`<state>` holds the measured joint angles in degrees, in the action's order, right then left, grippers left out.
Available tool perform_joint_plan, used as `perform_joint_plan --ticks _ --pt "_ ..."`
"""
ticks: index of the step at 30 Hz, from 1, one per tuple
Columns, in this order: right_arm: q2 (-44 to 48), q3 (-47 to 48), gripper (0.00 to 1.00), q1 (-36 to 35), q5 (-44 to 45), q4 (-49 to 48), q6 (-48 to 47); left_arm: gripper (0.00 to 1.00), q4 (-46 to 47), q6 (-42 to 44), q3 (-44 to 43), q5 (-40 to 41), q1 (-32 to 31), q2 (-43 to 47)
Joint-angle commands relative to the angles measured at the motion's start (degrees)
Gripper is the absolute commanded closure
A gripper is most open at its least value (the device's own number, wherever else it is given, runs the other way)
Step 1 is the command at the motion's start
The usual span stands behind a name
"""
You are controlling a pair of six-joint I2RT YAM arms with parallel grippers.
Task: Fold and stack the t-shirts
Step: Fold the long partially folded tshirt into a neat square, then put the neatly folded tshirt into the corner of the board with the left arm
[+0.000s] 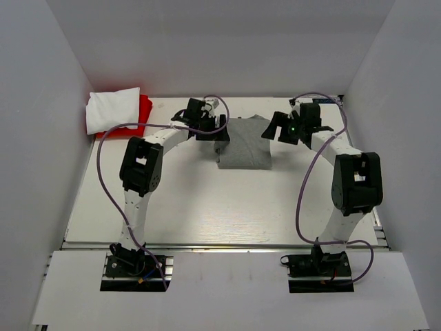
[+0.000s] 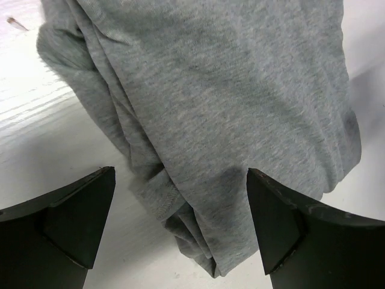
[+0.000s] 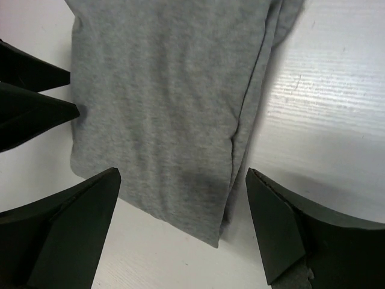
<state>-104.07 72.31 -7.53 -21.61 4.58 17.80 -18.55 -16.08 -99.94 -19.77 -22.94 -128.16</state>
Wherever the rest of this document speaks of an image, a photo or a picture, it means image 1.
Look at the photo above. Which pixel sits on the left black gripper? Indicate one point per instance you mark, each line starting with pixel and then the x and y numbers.
pixel 220 135

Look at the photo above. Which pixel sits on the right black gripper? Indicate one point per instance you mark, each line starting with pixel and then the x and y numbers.
pixel 279 119

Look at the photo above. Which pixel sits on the grey t shirt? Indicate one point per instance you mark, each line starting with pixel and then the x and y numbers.
pixel 246 149

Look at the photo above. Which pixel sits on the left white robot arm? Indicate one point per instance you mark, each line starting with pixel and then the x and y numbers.
pixel 142 164

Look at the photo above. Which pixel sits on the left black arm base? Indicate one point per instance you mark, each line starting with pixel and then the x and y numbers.
pixel 135 271

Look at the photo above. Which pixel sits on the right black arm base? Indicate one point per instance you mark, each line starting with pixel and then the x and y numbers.
pixel 311 274

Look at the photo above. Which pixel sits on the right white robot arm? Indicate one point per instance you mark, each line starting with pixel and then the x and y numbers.
pixel 356 187

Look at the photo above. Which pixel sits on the blue table label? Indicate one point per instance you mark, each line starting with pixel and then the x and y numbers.
pixel 323 100

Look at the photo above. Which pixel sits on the red folded t shirt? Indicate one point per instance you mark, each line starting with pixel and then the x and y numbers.
pixel 145 108

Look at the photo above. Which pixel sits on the white folded t shirt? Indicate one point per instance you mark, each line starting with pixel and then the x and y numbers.
pixel 108 109

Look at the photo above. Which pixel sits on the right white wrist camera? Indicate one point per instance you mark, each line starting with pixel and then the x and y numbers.
pixel 295 108

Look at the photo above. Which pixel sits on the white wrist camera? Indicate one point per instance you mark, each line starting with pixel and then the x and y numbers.
pixel 295 108
pixel 210 105

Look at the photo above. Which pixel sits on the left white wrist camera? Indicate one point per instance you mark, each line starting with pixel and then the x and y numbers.
pixel 210 105

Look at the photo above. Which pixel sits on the aluminium table rail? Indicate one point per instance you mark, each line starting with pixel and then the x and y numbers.
pixel 204 246

